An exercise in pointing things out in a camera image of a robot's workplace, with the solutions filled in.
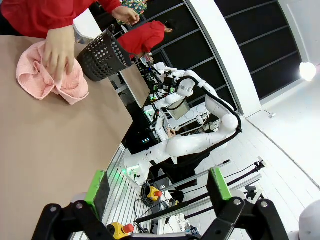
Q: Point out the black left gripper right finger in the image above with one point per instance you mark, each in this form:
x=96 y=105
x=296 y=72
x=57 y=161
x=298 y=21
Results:
x=240 y=220

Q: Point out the brown topped side table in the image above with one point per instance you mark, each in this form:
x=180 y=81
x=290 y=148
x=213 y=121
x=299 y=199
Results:
x=136 y=83

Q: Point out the person's right forearm red sleeve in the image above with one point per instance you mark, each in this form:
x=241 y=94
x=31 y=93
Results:
x=37 y=15

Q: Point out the person's left hand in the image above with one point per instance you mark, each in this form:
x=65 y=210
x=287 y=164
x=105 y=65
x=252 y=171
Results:
x=126 y=15

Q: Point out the person's right hand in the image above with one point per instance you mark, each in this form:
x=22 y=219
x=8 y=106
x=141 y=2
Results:
x=58 y=47

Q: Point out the black perforated plastic basket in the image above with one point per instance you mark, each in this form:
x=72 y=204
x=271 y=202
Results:
x=102 y=62

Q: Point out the grey computer monitor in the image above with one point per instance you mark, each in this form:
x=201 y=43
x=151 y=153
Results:
x=178 y=111

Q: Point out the round white lamp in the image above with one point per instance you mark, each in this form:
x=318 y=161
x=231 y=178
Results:
x=308 y=71

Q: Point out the background person in red hoodie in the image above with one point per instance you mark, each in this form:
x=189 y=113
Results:
x=143 y=37

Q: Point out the aluminium profile rail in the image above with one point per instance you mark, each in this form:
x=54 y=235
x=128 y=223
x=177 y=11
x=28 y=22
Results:
x=200 y=177

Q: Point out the person's left forearm red sleeve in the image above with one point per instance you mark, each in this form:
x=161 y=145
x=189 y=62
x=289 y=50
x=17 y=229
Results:
x=108 y=4

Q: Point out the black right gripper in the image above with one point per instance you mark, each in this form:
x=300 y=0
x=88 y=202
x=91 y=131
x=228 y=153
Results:
x=169 y=82

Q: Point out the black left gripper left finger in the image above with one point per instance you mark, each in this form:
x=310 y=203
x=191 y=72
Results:
x=75 y=220

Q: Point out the pink towel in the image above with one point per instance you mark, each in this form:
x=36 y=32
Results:
x=32 y=75

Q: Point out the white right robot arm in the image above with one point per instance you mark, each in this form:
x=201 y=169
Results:
x=195 y=145

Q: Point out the yellow emergency stop button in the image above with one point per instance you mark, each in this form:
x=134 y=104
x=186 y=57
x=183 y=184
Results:
x=153 y=193
x=121 y=230

